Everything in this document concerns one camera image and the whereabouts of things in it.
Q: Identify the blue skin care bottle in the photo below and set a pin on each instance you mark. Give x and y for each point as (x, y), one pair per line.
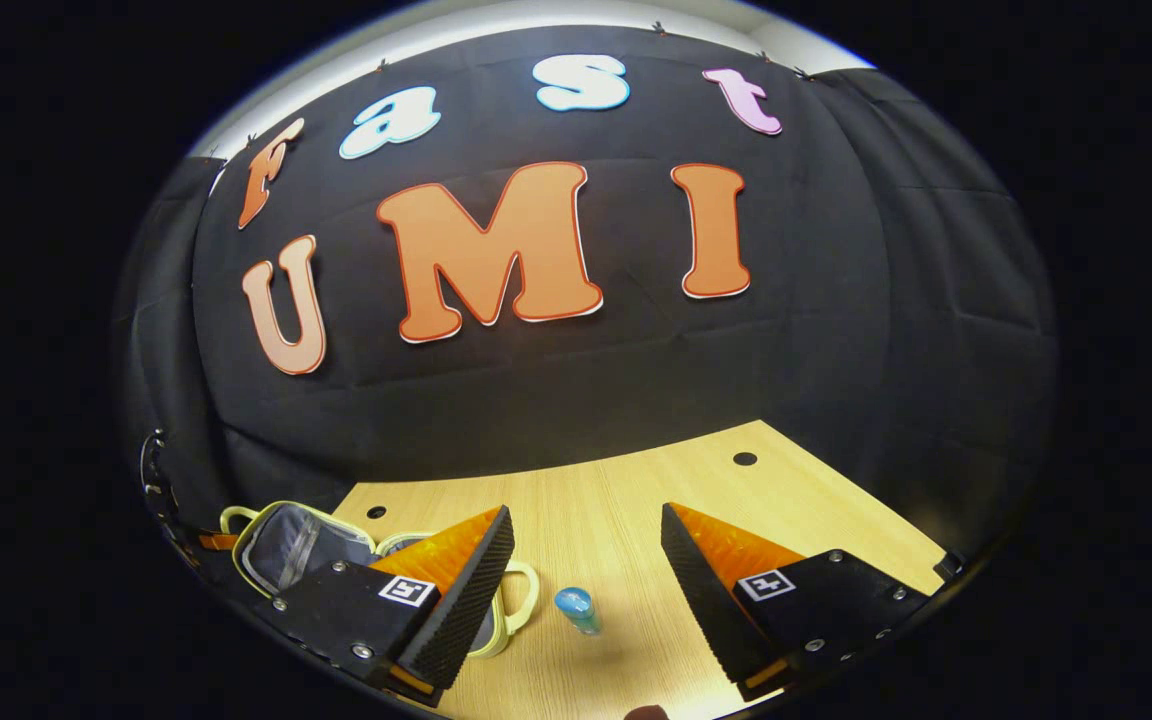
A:
(576, 607)

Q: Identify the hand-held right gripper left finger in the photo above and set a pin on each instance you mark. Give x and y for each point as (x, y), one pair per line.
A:
(466, 600)

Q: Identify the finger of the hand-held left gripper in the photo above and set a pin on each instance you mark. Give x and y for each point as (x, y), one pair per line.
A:
(219, 542)

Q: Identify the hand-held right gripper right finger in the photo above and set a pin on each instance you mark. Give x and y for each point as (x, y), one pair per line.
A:
(706, 600)

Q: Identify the pale yellow suitcase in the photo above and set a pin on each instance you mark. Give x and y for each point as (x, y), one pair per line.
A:
(296, 545)

